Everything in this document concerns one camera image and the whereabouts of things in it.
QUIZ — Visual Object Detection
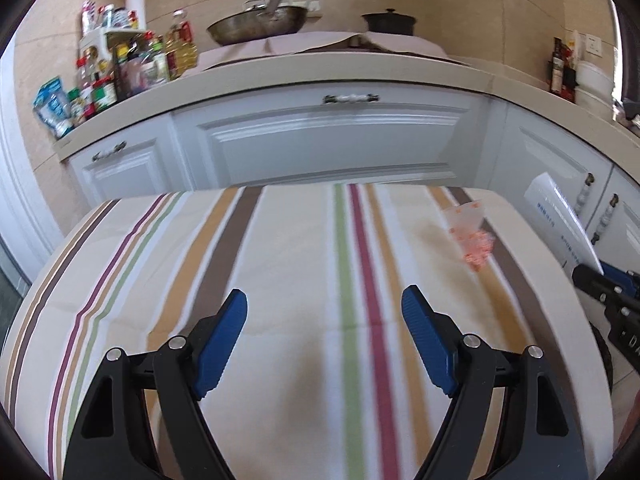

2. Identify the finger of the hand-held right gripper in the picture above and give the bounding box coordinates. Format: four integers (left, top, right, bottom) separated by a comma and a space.
571, 264, 640, 313
600, 261, 640, 293

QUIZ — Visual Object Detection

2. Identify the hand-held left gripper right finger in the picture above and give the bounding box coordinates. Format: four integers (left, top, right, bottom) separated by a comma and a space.
401, 285, 591, 480

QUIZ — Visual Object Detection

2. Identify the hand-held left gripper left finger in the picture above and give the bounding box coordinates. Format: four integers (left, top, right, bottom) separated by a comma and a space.
62, 289, 249, 480

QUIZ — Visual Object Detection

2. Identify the clear orange dotted plastic bag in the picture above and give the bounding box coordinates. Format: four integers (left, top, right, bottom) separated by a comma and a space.
446, 201, 496, 272

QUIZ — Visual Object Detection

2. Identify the striped tablecloth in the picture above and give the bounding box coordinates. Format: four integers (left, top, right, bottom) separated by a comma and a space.
0, 182, 613, 480

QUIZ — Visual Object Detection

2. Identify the red packet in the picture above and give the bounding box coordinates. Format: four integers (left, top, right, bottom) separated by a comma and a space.
562, 42, 579, 101

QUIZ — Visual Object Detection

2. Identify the dark glass bottle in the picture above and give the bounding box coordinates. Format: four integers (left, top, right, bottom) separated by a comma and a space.
550, 37, 566, 95

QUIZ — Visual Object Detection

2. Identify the blue snack bag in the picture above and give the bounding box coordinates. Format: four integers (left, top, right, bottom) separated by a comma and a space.
32, 76, 76, 140

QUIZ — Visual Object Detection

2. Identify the group of seasoning bottles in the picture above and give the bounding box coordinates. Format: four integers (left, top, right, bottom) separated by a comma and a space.
67, 1, 171, 128

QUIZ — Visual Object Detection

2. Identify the yellow cooking oil bottle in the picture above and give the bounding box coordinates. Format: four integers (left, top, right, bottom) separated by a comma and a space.
164, 9, 200, 80

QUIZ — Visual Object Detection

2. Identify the pink stove cover cloth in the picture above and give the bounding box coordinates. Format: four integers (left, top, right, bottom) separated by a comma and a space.
185, 30, 451, 78

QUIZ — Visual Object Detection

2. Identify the black lidded pot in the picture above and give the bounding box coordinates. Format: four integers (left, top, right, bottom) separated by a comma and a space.
361, 8, 417, 37

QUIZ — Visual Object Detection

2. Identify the steel wok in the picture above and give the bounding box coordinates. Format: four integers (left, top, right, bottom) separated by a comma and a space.
206, 0, 310, 47

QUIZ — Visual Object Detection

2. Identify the white spice rack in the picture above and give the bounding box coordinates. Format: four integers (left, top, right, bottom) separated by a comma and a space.
77, 27, 151, 51

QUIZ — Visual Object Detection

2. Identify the cabinet door handle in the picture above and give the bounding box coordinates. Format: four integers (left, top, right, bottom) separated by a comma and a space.
592, 194, 620, 246
575, 172, 596, 213

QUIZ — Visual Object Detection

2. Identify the short drawer handle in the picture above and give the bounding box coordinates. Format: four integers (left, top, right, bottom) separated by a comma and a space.
91, 141, 126, 162

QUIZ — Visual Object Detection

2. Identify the long drawer handle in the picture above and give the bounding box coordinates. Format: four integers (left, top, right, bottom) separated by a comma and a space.
322, 93, 380, 106

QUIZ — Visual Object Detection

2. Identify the white door frame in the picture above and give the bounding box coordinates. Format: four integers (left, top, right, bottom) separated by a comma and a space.
0, 50, 68, 281

